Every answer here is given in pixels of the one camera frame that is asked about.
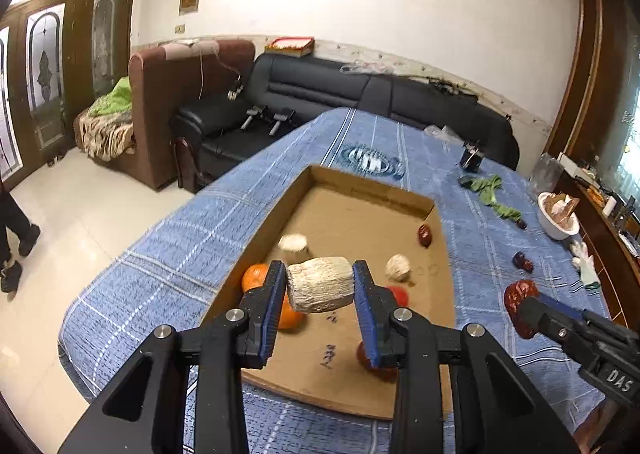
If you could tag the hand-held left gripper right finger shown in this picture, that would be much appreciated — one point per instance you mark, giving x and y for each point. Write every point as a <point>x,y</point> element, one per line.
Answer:
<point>364,314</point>

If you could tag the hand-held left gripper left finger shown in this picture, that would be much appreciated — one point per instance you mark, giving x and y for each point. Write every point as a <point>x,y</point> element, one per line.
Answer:
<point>274,319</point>

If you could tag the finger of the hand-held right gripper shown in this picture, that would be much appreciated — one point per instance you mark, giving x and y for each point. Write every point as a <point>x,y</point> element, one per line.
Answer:
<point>562,306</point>
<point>550,326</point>

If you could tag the mandarin orange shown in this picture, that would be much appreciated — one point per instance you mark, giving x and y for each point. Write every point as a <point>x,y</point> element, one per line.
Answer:
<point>291,318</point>
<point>256,276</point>

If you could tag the red tomato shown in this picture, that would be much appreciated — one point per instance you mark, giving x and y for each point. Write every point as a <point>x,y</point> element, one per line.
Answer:
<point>398,296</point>

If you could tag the large wrinkled red date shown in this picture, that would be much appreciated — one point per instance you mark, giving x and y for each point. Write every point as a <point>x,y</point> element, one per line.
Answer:
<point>515,299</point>

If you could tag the long white foam cylinder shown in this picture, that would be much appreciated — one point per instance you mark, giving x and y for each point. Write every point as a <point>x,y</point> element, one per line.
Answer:
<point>320,284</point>

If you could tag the small white foam ball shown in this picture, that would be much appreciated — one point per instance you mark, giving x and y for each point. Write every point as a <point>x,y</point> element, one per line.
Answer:
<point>398,268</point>

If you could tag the long red date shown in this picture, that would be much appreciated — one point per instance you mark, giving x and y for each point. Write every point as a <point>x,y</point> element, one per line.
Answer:
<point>382,374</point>

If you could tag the short white foam cylinder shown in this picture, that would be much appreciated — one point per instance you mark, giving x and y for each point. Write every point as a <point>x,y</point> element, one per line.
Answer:
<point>292,245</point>

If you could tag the cardboard box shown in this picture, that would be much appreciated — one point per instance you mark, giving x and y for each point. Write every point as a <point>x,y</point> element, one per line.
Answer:
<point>350,214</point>

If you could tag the white work glove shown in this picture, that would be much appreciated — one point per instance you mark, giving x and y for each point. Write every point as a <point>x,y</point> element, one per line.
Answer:
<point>580,250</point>
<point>588,274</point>

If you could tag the dark purple plum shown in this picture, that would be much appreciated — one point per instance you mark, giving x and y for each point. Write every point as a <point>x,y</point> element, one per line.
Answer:
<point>517,259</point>

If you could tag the white plastic bowl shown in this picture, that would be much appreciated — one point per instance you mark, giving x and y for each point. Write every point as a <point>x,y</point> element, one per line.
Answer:
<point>555,229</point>

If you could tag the gold foil bag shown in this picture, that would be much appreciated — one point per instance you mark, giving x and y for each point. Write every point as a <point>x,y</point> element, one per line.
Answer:
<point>561,206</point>

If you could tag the white cup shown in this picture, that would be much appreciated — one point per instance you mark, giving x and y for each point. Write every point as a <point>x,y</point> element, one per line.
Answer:
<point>609,207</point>

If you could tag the green leafy vegetable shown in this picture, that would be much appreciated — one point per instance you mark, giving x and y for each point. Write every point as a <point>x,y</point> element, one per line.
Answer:
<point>492,191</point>

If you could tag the clear plastic container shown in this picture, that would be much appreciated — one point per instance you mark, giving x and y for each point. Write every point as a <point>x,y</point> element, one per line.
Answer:
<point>545,171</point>

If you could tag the small black box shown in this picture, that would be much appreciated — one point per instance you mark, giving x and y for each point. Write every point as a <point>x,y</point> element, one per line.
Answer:
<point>466,182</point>

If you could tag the black electronic device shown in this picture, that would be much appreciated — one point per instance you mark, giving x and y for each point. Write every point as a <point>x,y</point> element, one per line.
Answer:
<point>472,156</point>

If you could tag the clear plastic bag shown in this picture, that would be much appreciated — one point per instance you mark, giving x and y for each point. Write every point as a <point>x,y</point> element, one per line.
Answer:
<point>442,132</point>
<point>370,67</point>

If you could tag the black leather sofa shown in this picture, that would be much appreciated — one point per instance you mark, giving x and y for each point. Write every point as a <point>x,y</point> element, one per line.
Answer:
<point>340,104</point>

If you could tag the brown armchair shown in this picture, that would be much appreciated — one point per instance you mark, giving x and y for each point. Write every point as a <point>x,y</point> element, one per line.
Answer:
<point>165,124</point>

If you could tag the beige fringed blanket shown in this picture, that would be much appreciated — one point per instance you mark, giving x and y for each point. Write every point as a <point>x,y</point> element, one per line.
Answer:
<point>105,134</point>

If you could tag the green cloth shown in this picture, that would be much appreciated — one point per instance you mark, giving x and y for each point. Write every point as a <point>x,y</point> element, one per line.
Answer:
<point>114,99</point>

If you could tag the red and gold gift box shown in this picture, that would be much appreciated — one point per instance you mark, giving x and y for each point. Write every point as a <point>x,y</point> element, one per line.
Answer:
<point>290,46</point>

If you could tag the wooden door with glass panels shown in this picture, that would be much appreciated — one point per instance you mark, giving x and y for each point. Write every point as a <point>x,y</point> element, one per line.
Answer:
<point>50,74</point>

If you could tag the small wall frame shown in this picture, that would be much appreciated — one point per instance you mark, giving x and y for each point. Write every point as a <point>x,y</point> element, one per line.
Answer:
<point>190,0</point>

